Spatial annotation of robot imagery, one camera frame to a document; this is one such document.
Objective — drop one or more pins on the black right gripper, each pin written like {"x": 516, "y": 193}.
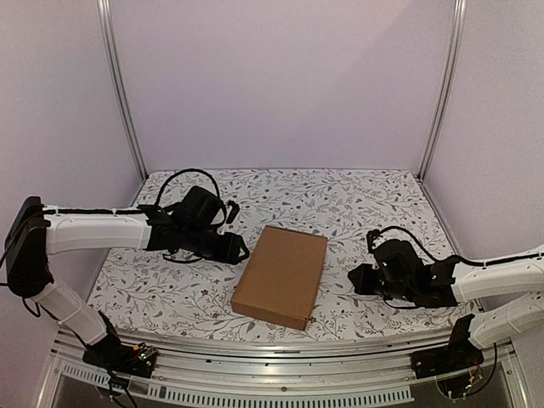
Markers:
{"x": 365, "y": 280}

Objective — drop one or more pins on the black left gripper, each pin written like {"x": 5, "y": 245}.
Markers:
{"x": 229, "y": 252}

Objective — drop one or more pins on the brown cardboard box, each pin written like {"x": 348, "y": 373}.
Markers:
{"x": 280, "y": 282}

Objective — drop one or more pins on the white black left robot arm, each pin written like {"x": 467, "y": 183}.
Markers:
{"x": 193, "y": 225}

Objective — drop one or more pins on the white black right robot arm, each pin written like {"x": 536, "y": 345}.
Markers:
{"x": 397, "y": 272}

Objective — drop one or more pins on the floral patterned table mat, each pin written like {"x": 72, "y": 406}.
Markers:
{"x": 140, "y": 291}

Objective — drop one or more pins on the aluminium front rail base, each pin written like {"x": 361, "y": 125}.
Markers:
{"x": 192, "y": 372}

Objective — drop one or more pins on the aluminium left frame post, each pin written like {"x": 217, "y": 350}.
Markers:
{"x": 112, "y": 56}

